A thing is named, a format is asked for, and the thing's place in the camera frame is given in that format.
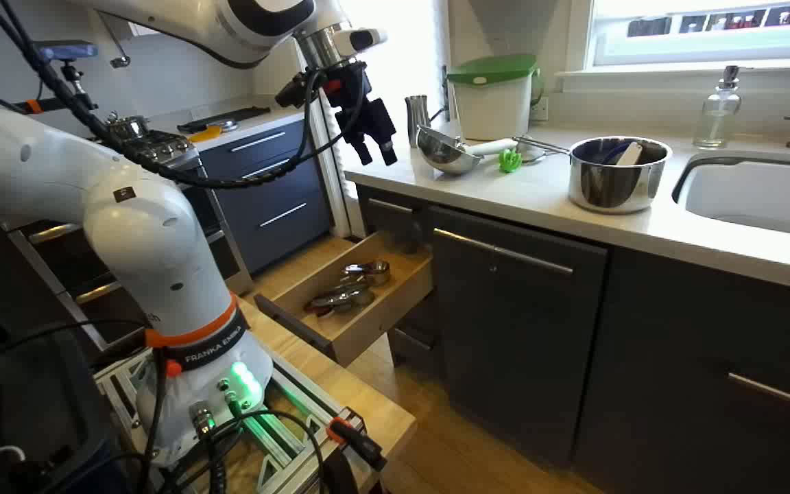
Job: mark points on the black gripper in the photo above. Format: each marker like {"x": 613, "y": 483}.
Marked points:
{"x": 350, "y": 90}

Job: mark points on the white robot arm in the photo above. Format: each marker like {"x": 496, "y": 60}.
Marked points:
{"x": 140, "y": 225}

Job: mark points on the small green object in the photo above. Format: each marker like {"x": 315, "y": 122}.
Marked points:
{"x": 510, "y": 161}

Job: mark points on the black stove top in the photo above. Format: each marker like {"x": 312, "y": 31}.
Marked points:
{"x": 151, "y": 148}

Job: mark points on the stainless steel pot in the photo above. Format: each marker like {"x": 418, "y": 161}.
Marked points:
{"x": 607, "y": 187}

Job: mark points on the dark under-counter cabinet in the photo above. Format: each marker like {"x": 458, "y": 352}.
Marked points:
{"x": 638, "y": 373}

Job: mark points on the steel cylindrical canister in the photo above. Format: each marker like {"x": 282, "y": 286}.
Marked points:
{"x": 415, "y": 116}

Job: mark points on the stainless steel mixing bowl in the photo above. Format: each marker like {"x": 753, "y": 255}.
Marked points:
{"x": 446, "y": 153}

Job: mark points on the blue drawer cabinet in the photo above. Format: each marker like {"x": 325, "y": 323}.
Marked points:
{"x": 274, "y": 218}

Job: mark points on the white bin with green lid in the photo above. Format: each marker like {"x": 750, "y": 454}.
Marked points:
{"x": 495, "y": 96}

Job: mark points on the glass lids in drawer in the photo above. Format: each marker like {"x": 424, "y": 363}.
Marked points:
{"x": 352, "y": 293}

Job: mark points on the open wooden drawer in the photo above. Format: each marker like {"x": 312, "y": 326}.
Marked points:
{"x": 343, "y": 337}

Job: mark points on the clear soap dispenser bottle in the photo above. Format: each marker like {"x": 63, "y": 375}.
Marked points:
{"x": 718, "y": 112}

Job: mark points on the kitchen sink basin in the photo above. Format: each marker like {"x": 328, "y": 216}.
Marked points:
{"x": 745, "y": 187}

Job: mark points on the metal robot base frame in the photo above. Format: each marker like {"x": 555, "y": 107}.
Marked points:
{"x": 285, "y": 437}

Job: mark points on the camera on black stand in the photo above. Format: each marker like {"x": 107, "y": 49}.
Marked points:
{"x": 56, "y": 67}

